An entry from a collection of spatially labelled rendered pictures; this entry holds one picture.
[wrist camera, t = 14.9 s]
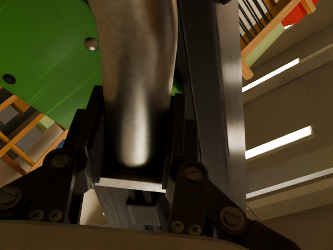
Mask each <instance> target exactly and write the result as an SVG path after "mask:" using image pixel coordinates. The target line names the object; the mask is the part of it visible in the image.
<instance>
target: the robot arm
mask: <svg viewBox="0 0 333 250"><path fill-rule="evenodd" d="M107 149H108V142H107V130H106V118H105V107H104V95H103V86H101V85H94V88H93V91H92V93H91V96H90V99H89V102H88V105H87V108H86V109H77V111H76V113H75V115H74V118H73V121H72V123H71V126H70V128H69V131H68V134H67V136H66V139H65V141H64V144H63V147H62V148H57V149H54V150H52V151H50V152H49V153H48V154H47V155H46V156H45V158H44V160H43V163H42V166H40V167H38V168H36V169H34V170H32V171H31V172H29V173H27V174H25V175H23V176H21V177H19V178H17V179H16V180H14V181H12V182H10V183H8V184H6V185H4V186H3V187H1V188H0V250H301V249H300V247H299V246H298V245H297V244H296V243H295V242H294V241H292V240H290V239H289V238H287V237H285V236H283V235H281V234H280V233H278V232H276V231H274V230H273V229H271V228H269V227H267V226H266V225H264V224H262V223H260V222H258V221H257V220H254V221H253V220H251V219H249V218H247V216H246V214H245V213H244V211H243V210H242V209H241V208H240V207H239V206H238V205H236V204H235V203H234V202H233V201H232V200H231V199H230V198H229V197H228V196H227V195H226V194H224V193H223V192H222V191H221V190H220V189H219V188H218V187H217V186H216V185H215V184H213V183H212V182H211V181H210V180H209V179H208V176H209V174H208V170H207V168H206V167H205V166H204V165H203V164H202V163H200V162H198V123H197V120H187V119H185V94H180V93H175V95H174V96H171V101H170V110H169V118H168V125H167V134H166V145H165V155H164V168H163V180H162V189H165V190H166V195H165V196H166V198H167V199H168V200H169V201H170V202H171V210H170V215H169V221H168V227H167V232H156V231H146V230H135V229H125V228H114V227H102V226H91V225H79V224H80V217H81V211H82V204H83V198H84V193H86V192H87V191H89V189H94V186H95V183H99V181H100V177H101V173H102V169H103V165H104V161H105V157H106V153H107Z"/></svg>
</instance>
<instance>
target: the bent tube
mask: <svg viewBox="0 0 333 250"><path fill-rule="evenodd" d="M87 1H88V4H89V7H90V9H91V12H92V15H93V19H94V22H95V26H96V30H97V35H98V40H99V48H100V60H101V72H102V83H103V95H104V107H105V118H106V130H107V142H108V149H107V153H106V157H105V161H104V165H103V169H102V173H101V177H100V181H99V183H95V185H97V186H106V187H115V188H128V189H137V190H147V191H156V192H166V190H165V189H162V180H163V168H164V155H165V145H166V137H167V125H168V118H169V110H170V101H171V93H172V84H173V76H174V67H175V59H176V51H177V39H178V16H177V3H176V0H87Z"/></svg>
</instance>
